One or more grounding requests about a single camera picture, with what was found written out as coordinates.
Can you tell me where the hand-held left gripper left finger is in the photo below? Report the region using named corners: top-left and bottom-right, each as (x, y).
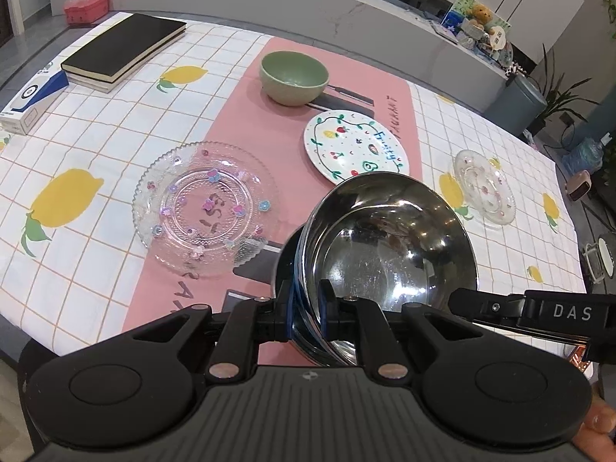
top-left (120, 273), bottom-right (296, 382)

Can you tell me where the colourful picture card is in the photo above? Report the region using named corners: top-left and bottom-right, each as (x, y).
top-left (440, 0), bottom-right (512, 37)

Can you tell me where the green ceramic bowl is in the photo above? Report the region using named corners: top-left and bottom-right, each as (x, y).
top-left (260, 50), bottom-right (330, 107)

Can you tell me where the large glass flower plate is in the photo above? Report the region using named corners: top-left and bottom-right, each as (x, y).
top-left (134, 141), bottom-right (280, 277)

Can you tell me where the grey trash bin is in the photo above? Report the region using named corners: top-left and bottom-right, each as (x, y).
top-left (484, 74), bottom-right (549, 138)

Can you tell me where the blue and white box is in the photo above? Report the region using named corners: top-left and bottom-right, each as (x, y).
top-left (0, 68), bottom-right (69, 136)

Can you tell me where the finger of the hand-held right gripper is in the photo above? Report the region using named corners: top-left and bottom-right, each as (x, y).
top-left (447, 288), bottom-right (529, 324)

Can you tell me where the pink plastic basket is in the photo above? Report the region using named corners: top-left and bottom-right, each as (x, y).
top-left (64, 0), bottom-right (110, 26)

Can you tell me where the lemon checked tablecloth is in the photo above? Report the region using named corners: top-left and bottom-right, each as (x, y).
top-left (0, 12), bottom-right (590, 367)

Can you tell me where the small glass cherry plate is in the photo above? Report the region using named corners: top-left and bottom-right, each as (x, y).
top-left (452, 149), bottom-right (518, 224)

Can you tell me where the pink printed table runner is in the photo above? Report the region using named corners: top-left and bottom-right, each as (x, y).
top-left (122, 36), bottom-right (424, 347)

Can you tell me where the brown plush bear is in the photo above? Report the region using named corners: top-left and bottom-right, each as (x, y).
top-left (464, 4), bottom-right (494, 30)

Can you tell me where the white enamel pot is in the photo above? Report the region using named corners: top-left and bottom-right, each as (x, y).
top-left (582, 233), bottom-right (616, 285)

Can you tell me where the small pink appliance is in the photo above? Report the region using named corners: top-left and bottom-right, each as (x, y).
top-left (565, 169), bottom-right (595, 201)

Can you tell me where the stainless steel bowl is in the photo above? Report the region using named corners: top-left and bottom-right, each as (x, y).
top-left (295, 173), bottom-right (479, 367)

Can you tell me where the black hardcover book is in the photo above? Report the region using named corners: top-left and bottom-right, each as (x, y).
top-left (61, 13), bottom-right (187, 84)

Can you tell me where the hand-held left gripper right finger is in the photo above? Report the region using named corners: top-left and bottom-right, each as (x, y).
top-left (318, 280), bottom-right (486, 382)

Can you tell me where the person's right hand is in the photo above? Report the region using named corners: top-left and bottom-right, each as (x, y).
top-left (582, 392), bottom-right (616, 446)

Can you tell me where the white painted fruit plate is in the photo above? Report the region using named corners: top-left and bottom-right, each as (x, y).
top-left (303, 110), bottom-right (411, 185)

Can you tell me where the blue water jug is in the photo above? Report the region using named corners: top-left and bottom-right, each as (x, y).
top-left (561, 137), bottom-right (604, 176)

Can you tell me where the green potted plant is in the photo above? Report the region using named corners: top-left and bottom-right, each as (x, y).
top-left (527, 43), bottom-right (602, 131)

